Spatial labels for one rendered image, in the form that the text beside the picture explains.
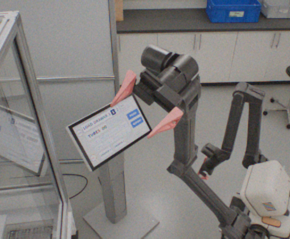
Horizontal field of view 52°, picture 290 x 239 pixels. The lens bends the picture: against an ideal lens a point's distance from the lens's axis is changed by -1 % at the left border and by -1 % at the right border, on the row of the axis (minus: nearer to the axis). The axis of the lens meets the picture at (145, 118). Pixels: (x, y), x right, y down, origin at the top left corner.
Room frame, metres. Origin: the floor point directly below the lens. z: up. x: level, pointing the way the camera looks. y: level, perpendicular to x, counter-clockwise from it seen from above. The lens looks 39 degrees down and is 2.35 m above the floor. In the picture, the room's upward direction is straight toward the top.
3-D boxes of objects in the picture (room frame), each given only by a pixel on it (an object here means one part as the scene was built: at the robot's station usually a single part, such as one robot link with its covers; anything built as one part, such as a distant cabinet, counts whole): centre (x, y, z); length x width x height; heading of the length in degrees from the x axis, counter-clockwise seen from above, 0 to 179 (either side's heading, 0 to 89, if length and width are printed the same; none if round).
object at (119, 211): (1.46, 0.22, 0.51); 0.50 x 0.45 x 1.02; 45
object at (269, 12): (3.99, -1.75, 0.99); 0.40 x 0.31 x 0.17; 93
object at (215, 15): (3.88, -1.11, 1.01); 0.61 x 0.41 x 0.22; 93
